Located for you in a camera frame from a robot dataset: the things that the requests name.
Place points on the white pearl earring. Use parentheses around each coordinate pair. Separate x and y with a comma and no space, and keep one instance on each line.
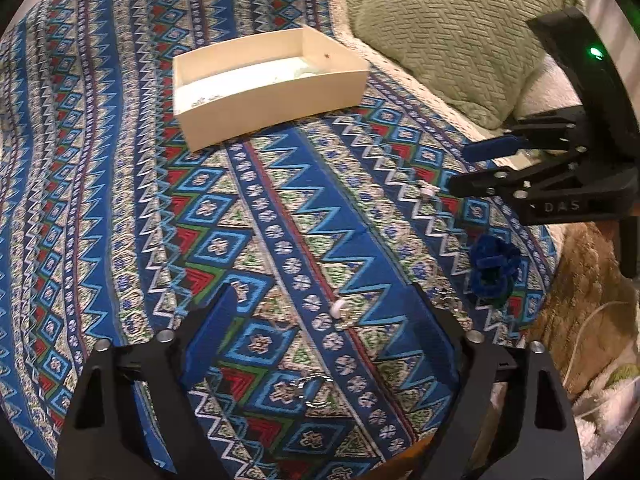
(339,309)

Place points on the blue velvet scrunchie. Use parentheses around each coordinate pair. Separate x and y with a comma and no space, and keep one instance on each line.
(494,269)

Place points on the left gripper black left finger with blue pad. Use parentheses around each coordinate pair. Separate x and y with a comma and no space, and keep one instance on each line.
(102,436)

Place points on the cream rectangular open box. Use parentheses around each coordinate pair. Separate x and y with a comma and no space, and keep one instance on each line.
(238,86)

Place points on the brown fuzzy rug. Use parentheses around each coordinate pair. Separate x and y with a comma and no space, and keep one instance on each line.
(588,318)

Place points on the white fluffy cushion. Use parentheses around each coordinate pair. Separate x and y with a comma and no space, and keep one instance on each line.
(547,88)

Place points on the blue patterned woven blanket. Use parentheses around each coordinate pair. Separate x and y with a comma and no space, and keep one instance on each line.
(111,228)

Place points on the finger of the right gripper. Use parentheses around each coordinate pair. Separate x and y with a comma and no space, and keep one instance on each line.
(505,182)
(533,133)

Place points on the green textured pillow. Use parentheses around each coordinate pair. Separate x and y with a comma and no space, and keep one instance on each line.
(476,55)

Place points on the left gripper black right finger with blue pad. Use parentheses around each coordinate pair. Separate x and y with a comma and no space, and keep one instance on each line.
(507,415)

